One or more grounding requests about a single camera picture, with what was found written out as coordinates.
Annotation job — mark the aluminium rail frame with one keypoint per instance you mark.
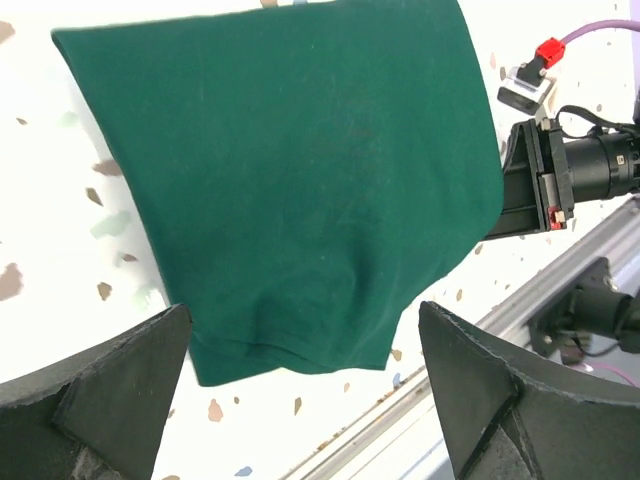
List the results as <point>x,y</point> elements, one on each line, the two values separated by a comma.
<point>402,438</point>

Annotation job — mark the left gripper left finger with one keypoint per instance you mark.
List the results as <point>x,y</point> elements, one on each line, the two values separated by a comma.
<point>98,414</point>

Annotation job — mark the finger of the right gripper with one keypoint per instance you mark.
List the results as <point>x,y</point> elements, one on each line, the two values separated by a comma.
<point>521,213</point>

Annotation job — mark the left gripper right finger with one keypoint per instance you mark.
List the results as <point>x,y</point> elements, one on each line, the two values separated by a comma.
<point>507,413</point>

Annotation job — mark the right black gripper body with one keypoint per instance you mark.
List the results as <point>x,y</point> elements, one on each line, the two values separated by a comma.
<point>601,165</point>

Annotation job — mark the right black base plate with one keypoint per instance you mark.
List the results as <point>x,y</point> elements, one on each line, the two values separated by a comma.
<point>588,314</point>

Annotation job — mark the green surgical drape cloth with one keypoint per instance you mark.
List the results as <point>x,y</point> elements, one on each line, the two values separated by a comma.
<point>302,173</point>

